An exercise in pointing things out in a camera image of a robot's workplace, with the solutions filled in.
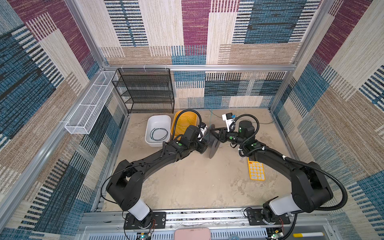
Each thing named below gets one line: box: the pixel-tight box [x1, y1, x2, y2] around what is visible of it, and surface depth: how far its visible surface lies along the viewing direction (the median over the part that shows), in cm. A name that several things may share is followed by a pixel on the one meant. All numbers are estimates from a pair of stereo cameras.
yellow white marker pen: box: [293, 232, 325, 238], surface depth 71 cm
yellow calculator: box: [247, 157, 266, 181], surface depth 89 cm
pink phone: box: [174, 227, 212, 240], surface depth 71 cm
